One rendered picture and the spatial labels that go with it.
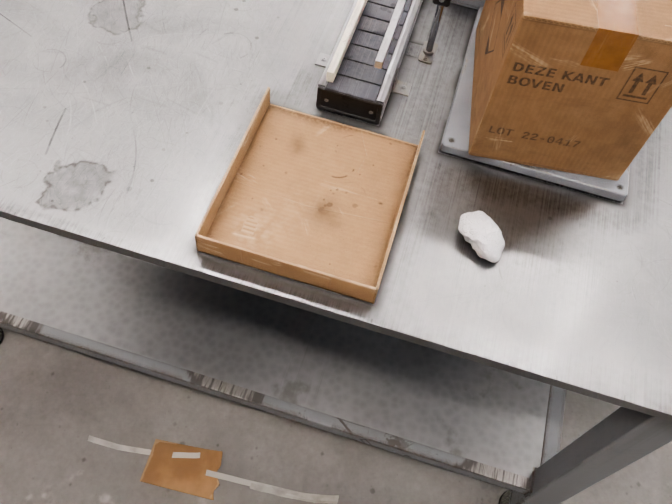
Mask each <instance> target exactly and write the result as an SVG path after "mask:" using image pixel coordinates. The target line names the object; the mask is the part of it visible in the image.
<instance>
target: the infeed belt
mask: <svg viewBox="0 0 672 504"><path fill-rule="evenodd" d="M397 2H398V0H368V1H367V3H366V5H365V8H364V10H363V13H362V15H361V17H360V20H359V22H358V24H357V27H356V29H355V32H354V34H353V36H352V39H351V41H350V43H349V46H348V48H347V51H346V53H345V55H344V58H343V60H342V62H341V65H340V67H339V70H338V72H337V74H336V77H335V79H334V81H333V83H332V82H328V83H327V85H326V87H325V90H329V91H332V92H336V93H340V94H343V95H347V96H350V97H354V98H358V99H361V100H365V101H368V102H372V103H375V102H376V100H377V97H378V94H379V91H380V89H381V86H382V83H383V80H384V78H385V75H386V72H387V69H388V67H389V64H390V61H391V58H392V56H393V53H394V50H395V47H396V45H397V41H398V39H399V36H400V34H401V31H402V28H403V25H404V23H405V20H406V17H407V14H408V12H409V9H410V6H411V3H412V0H407V2H406V5H405V8H404V10H403V13H402V16H401V18H400V21H399V24H398V26H397V29H396V32H395V34H394V37H393V40H392V43H391V45H390V48H389V51H388V53H387V56H386V59H385V61H384V64H383V67H382V69H379V68H375V67H374V64H375V60H376V57H377V54H378V52H379V49H380V47H381V44H382V41H383V39H384V36H385V34H386V31H387V28H388V26H389V23H390V20H391V18H392V15H393V13H394V10H395V7H396V5H397Z"/></svg>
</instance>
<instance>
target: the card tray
mask: <svg viewBox="0 0 672 504"><path fill-rule="evenodd" d="M424 134H425V130H423V132H422V135H421V138H420V142H419V145H416V144H413V143H409V142H406V141H402V140H399V139H395V138H391V137H388V136H384V135H381V134H377V133H374V132H370V131H367V130H363V129H359V128H356V127H352V126H349V125H345V124H342V123H338V122H335V121H331V120H327V119H324V118H320V117H317V116H313V115H310V114H306V113H303V112H299V111H295V110H292V109H288V108H285V107H281V106H278V105H274V104H270V87H268V88H267V90H266V92H265V94H264V96H263V98H262V100H261V102H260V104H259V106H258V108H257V110H256V112H255V114H254V116H253V118H252V120H251V122H250V124H249V126H248V128H247V130H246V132H245V134H244V136H243V138H242V140H241V142H240V144H239V146H238V148H237V151H236V153H235V155H234V157H233V159H232V161H231V163H230V165H229V167H228V169H227V171H226V173H225V175H224V177H223V179H222V181H221V183H220V185H219V187H218V189H217V191H216V193H215V195H214V197H213V199H212V201H211V203H210V205H209V207H208V209H207V211H206V213H205V215H204V217H203V219H202V221H201V223H200V225H199V227H198V229H197V231H196V233H195V241H196V247H197V251H200V252H203V253H206V254H210V255H213V256H216V257H220V258H223V259H226V260H230V261H233V262H236V263H240V264H243V265H246V266H249V267H253V268H256V269H259V270H263V271H266V272H269V273H273V274H276V275H279V276H283V277H286V278H289V279H293V280H296V281H299V282H303V283H306V284H309V285H312V286H316V287H319V288H322V289H326V290H329V291H332V292H336V293H339V294H342V295H346V296H349V297H352V298H356V299H359V300H362V301H366V302H369V303H372V304H374V302H375V299H376V296H377V292H378V289H379V286H380V282H381V279H382V275H383V272H384V269H385V265H386V262H387V259H388V255H389V252H390V249H391V245H392V242H393V238H394V235H395V232H396V228H397V225H398V222H399V218H400V215H401V212H402V208H403V205H404V201H405V198H406V195H407V191H408V188H409V185H410V181H411V178H412V175H413V171H414V168H415V164H416V161H417V158H418V154H419V151H420V148H421V144H422V141H423V138H424Z"/></svg>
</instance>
